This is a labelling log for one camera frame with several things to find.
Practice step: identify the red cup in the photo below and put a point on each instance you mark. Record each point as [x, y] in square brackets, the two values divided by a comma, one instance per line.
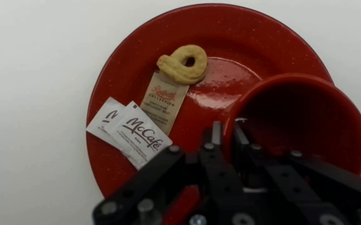
[308, 116]

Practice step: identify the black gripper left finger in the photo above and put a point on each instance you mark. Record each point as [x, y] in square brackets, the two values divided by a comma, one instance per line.
[217, 175]

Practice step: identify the white McCafe sachet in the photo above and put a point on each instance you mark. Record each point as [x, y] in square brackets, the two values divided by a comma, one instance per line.
[140, 135]
[102, 122]

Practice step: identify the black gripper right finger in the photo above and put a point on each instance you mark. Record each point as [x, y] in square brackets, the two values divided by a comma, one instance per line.
[305, 182]

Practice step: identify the red plate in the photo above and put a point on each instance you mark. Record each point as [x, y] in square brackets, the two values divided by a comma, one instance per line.
[230, 37]

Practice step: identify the brown paper sachet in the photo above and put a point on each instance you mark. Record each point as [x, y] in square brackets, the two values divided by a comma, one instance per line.
[161, 101]

